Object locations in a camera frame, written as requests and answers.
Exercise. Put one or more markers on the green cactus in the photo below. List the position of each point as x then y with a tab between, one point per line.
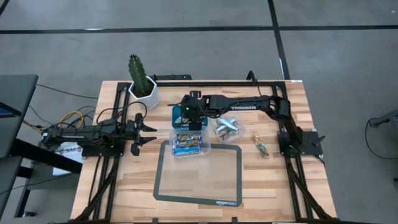
138	74

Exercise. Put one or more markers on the white hexagonal planter pot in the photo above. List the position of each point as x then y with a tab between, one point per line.
152	99

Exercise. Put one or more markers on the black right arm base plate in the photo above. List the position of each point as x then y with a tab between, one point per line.
309	144

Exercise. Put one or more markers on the translucent baking mat dark border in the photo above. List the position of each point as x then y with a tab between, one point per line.
199	180

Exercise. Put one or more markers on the tablet with blue screen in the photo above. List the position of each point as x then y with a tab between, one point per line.
6	112

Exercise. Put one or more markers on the clear plastic bin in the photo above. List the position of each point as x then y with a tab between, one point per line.
206	149
217	138

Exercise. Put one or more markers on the black desk beam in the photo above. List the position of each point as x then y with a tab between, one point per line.
37	155

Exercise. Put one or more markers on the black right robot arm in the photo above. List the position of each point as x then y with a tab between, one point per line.
242	103

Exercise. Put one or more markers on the white printed paper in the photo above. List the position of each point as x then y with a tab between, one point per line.
68	151

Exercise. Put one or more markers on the blue orange granola bar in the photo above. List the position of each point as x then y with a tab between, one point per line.
260	146

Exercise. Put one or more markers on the dark grey desk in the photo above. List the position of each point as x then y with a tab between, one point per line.
15	93

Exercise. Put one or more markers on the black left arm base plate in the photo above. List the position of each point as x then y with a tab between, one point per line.
102	152

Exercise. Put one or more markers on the black aluminium table frame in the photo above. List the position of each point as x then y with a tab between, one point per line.
224	84

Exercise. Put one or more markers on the blue purple granola bar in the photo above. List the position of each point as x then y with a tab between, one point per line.
188	143
188	136

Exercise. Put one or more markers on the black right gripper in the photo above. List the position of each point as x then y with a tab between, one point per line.
196	109

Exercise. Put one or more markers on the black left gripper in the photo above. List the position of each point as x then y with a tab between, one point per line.
134	133

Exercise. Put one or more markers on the green granola bar orange end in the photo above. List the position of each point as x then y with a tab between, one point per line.
227	134

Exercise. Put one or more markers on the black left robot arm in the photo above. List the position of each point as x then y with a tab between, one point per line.
81	134

